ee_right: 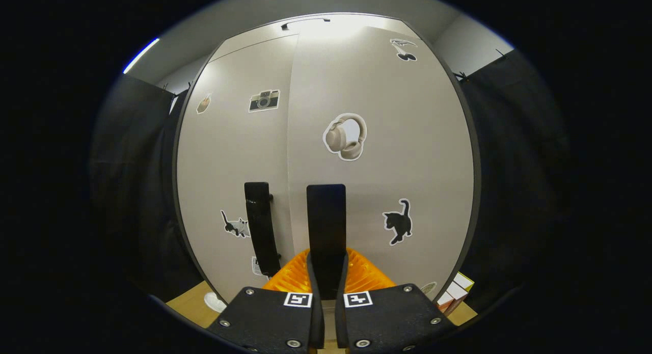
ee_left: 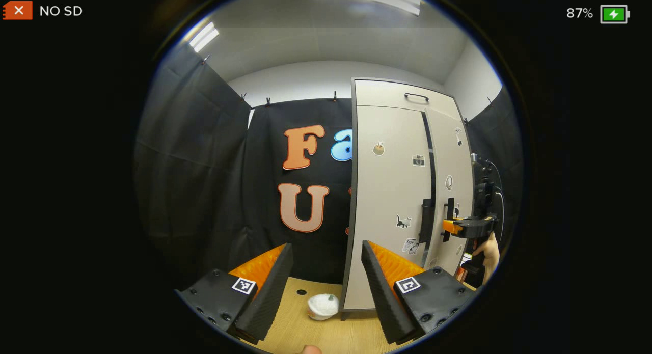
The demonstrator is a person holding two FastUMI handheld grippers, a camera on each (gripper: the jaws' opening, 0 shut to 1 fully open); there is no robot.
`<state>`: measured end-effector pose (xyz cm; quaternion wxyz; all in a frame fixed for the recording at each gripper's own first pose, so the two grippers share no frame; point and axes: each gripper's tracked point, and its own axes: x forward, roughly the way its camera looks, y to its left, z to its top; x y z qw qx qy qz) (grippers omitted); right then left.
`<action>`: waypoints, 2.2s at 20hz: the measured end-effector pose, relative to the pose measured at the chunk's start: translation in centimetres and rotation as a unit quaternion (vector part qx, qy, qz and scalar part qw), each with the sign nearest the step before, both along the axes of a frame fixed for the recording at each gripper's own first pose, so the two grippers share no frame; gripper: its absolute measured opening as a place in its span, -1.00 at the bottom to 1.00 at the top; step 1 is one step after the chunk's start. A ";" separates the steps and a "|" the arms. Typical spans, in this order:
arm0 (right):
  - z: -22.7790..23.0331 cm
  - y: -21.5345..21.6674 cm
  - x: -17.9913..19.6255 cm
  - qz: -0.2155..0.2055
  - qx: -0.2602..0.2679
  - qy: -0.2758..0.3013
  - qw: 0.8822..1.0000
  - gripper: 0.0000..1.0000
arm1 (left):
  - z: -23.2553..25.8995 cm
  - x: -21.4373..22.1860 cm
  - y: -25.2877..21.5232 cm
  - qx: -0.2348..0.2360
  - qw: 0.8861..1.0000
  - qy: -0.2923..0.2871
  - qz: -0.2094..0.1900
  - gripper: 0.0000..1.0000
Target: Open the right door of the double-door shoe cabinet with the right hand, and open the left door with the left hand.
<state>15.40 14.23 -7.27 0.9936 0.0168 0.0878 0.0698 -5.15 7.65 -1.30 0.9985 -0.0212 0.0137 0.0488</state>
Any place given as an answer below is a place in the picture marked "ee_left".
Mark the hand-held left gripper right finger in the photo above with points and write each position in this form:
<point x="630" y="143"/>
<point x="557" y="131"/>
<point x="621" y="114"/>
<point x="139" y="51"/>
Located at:
<point x="387" y="303"/>

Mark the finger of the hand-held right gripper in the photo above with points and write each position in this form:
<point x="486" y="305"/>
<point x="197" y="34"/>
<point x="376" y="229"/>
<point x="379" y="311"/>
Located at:
<point x="452" y="226"/>

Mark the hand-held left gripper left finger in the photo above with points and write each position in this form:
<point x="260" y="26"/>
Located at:
<point x="270" y="298"/>

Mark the cabinet door with headphone sticker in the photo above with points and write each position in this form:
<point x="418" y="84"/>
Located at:
<point x="448" y="155"/>

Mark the cabinet door with camera sticker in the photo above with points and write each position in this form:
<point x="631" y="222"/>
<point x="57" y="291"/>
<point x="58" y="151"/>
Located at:
<point x="387" y="191"/>

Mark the grey double-door shoe cabinet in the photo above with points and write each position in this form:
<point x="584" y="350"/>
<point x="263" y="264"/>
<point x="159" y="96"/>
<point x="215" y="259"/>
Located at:
<point x="354" y="140"/>

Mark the beige cabinet drawer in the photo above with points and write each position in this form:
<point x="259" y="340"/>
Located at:
<point x="382" y="93"/>

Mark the white bowl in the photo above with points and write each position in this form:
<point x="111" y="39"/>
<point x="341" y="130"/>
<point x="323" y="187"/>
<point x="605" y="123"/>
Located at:
<point x="322" y="308"/>

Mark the black backdrop cloth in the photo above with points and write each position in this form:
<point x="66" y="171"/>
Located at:
<point x="501" y="135"/>
<point x="188" y="165"/>
<point x="265" y="191"/>

